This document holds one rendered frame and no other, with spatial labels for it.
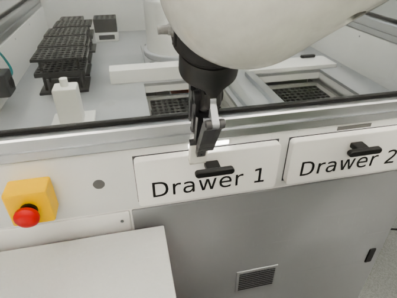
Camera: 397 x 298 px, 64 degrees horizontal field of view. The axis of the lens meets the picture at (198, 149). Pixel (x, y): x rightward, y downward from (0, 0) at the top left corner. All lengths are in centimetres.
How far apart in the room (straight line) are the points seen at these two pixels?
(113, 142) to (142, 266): 23
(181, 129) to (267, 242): 42
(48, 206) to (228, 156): 34
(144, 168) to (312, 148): 34
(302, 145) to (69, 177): 45
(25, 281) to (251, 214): 48
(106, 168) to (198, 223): 25
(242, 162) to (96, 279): 35
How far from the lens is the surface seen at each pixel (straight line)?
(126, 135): 58
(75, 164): 62
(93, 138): 58
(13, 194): 62
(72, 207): 68
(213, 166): 60
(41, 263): 70
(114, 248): 68
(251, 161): 65
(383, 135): 78
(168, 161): 60
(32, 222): 61
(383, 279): 174
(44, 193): 61
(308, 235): 92
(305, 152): 69
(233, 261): 89
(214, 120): 40
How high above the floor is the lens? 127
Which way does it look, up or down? 33 degrees down
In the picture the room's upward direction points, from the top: straight up
